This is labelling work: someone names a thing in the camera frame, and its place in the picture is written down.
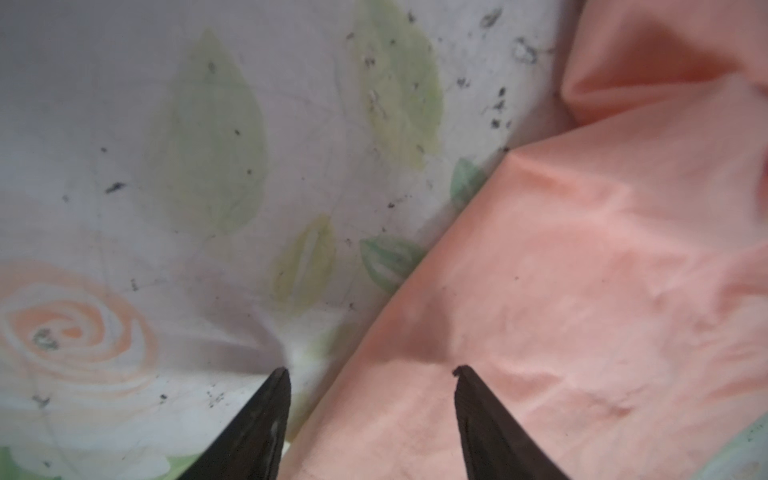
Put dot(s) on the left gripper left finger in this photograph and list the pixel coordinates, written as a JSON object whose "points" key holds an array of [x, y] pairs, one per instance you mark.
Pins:
{"points": [[250, 447]]}

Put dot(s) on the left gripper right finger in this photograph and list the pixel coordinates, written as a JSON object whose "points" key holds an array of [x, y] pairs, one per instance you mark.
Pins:
{"points": [[494, 445]]}

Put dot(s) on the pink printed t-shirt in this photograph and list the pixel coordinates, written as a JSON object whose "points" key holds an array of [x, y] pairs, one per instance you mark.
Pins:
{"points": [[609, 284]]}

